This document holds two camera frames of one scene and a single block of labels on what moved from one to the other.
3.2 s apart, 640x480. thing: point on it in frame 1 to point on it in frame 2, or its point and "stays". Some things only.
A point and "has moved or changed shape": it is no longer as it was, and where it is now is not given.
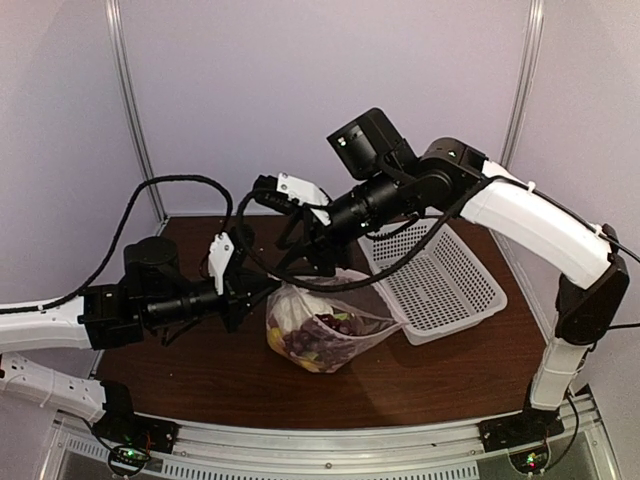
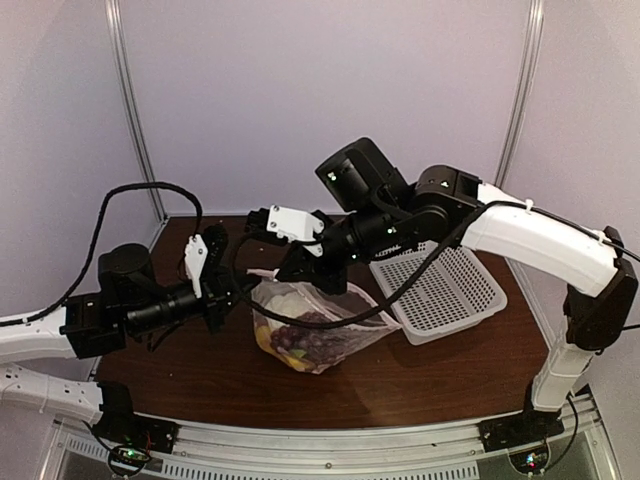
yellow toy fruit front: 274,334 to 263,336
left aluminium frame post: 122,56 stays
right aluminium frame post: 524,85 stays
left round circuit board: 128,460 stays
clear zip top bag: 322,329 has moved or changed shape
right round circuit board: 530,460 stays
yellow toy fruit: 309,365 to 297,362
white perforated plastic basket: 444,290 stays
